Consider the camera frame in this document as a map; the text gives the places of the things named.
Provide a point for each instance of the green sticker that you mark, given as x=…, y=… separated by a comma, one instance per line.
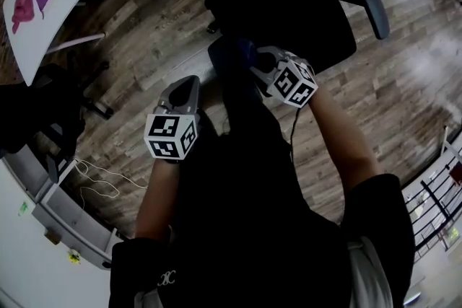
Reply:
x=23, y=209

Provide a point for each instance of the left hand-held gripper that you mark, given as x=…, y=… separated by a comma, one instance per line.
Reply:
x=169, y=137

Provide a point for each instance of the pink garment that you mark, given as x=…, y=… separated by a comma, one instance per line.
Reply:
x=23, y=7

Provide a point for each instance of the small brown box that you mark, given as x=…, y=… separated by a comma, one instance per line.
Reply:
x=51, y=238

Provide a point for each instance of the person's right forearm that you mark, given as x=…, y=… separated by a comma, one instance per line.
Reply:
x=343, y=144

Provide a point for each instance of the black office chair with headrest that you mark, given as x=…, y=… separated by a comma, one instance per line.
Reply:
x=39, y=108

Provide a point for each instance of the person's black clothed body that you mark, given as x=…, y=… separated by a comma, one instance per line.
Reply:
x=260, y=209

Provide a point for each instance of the black railing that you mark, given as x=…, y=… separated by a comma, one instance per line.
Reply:
x=438, y=198

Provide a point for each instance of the person's left forearm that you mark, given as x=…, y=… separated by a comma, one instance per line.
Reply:
x=155, y=198

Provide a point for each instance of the black mesh office chair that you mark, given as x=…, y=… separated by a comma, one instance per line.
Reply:
x=281, y=3

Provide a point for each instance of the white desk with grey frame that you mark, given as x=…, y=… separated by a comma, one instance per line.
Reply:
x=21, y=263

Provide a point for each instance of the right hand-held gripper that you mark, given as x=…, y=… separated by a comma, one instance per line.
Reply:
x=294, y=83

